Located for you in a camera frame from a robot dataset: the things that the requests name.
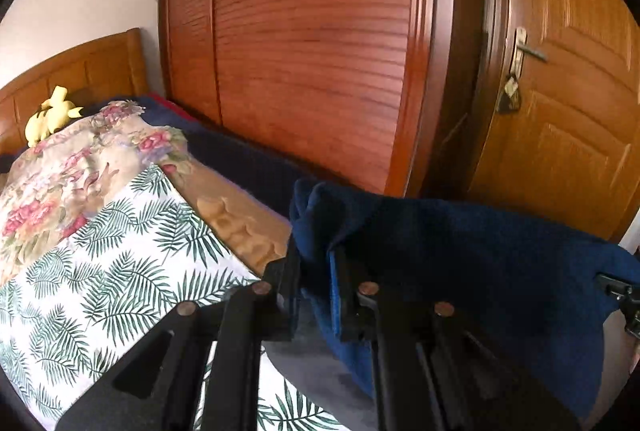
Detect navy blue suit jacket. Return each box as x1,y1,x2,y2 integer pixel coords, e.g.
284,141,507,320
290,180,639,417

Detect palm leaf print bedspread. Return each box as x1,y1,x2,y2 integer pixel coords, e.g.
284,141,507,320
0,162,346,431

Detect wooden room door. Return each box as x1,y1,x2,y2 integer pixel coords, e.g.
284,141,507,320
468,0,639,241

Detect keys hanging on door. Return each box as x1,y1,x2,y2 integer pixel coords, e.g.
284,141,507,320
496,75,522,115

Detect wooden louvered wardrobe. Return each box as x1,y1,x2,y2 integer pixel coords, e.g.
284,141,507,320
158,0,485,197

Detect floral quilt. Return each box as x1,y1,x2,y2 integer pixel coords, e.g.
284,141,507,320
0,100,294,287

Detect wooden headboard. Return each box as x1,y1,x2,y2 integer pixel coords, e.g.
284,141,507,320
0,28,149,154

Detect yellow plush toy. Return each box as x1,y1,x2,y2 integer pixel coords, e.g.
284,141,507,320
25,86,82,147

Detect metal door handle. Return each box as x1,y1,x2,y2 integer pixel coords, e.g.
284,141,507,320
509,26,548,80

